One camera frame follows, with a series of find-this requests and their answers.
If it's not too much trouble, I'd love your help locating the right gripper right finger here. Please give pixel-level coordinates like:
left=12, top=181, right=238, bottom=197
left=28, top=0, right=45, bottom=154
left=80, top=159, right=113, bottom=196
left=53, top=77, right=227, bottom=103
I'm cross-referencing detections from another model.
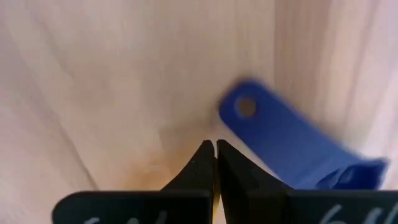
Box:
left=216, top=139, right=398, bottom=224

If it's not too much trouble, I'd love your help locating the dark indigo measuring cup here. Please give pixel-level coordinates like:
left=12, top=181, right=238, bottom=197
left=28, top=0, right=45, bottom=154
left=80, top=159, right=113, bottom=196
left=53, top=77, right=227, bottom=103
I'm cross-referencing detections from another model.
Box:
left=217, top=79, right=389, bottom=191

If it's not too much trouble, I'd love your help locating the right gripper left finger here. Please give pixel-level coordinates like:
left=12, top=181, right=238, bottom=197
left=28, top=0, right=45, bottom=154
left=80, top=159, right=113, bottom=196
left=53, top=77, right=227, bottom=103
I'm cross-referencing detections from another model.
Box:
left=52, top=139, right=216, bottom=224

